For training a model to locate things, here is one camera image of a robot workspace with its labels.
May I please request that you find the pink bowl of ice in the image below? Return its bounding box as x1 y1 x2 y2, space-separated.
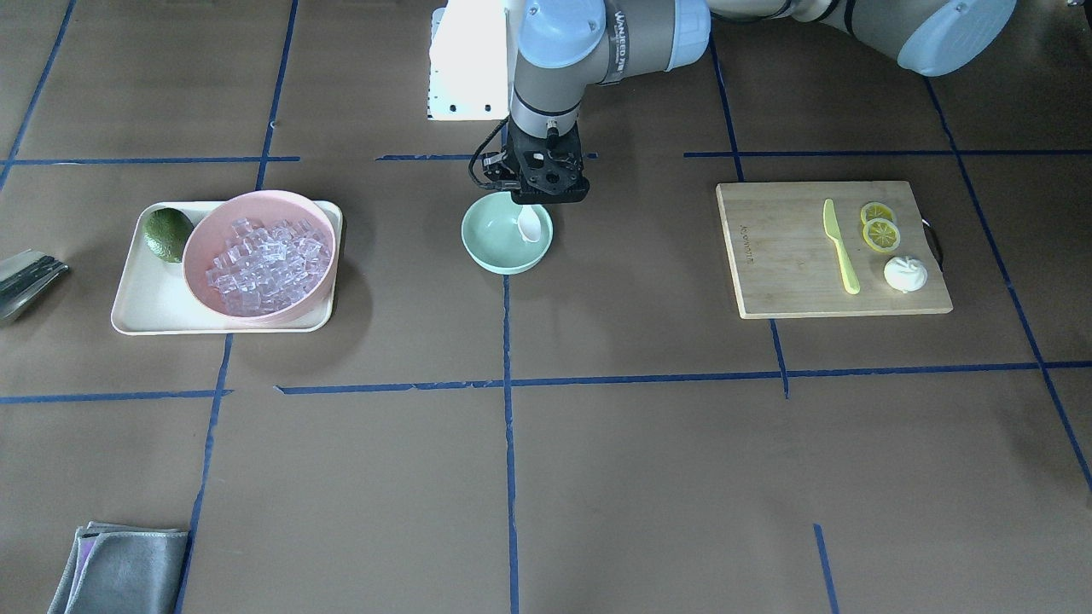
183 190 340 329

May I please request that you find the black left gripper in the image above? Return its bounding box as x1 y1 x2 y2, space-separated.
480 123 590 205

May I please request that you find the white plastic spoon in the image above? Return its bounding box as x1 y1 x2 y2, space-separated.
517 205 543 243

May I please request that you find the lemon slice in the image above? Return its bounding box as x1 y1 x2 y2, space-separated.
862 217 902 253
859 201 897 225

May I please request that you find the metal ice scoop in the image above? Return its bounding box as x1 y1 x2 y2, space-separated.
1 250 70 327

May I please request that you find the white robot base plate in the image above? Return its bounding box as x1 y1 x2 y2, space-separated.
427 1 526 122

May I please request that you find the bamboo cutting board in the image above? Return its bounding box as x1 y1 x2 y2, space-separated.
715 180 953 319

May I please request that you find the green lime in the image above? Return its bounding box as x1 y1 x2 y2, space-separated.
141 206 195 264

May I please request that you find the yellow plastic knife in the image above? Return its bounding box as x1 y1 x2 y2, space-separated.
822 198 860 295

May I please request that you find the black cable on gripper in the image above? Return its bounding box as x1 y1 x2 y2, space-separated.
468 119 513 190

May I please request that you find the white toy bun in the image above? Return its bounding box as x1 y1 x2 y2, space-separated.
885 256 928 294

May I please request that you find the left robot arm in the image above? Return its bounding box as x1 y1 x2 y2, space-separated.
468 1 1014 205

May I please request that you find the beige tray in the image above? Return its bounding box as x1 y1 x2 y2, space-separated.
112 200 339 335

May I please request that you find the green bowl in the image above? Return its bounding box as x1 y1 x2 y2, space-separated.
461 192 554 275

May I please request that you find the grey folded cloth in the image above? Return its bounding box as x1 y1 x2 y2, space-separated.
46 521 189 613

